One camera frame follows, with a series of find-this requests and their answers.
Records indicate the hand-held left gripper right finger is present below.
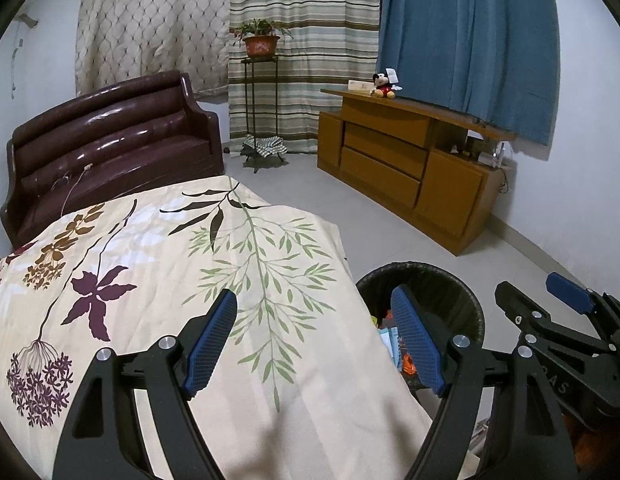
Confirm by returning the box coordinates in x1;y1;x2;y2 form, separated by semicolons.
391;285;576;480

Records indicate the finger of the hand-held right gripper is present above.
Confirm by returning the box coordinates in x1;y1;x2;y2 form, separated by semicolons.
494;281;611;357
546;272;620;333

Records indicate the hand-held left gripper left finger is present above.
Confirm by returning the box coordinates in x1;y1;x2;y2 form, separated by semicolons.
50;288;239;480

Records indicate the black waste bin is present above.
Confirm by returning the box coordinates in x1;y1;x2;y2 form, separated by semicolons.
356;261;485;406

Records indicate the floral tablecloth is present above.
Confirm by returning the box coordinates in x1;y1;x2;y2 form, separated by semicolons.
0;175;435;480

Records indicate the white charger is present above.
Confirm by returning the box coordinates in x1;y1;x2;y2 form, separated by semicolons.
477;142;513;168

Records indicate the wooden cabinet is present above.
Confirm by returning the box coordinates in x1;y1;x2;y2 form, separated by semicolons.
317;87;518;256

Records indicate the checkered cloth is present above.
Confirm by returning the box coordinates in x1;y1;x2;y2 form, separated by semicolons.
242;135;287;157

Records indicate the dark brown leather sofa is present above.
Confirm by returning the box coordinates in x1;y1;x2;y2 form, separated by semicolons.
0;71;225;248

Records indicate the black metal plant stand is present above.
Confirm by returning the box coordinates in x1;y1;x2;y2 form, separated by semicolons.
240;56;288;173

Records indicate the mouse plush toy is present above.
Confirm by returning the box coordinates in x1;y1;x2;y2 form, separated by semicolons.
371;67;403;100

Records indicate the blue curtain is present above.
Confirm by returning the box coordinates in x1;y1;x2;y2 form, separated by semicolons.
377;0;561;147

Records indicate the potted plant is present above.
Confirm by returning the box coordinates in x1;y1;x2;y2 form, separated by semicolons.
230;19;293;58

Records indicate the striped curtain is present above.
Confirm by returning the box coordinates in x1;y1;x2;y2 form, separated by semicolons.
227;0;383;156

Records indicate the beige patterned curtain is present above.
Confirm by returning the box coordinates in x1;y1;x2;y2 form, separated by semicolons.
75;0;235;98

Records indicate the white cable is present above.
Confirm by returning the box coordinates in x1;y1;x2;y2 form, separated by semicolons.
52;162;93;211

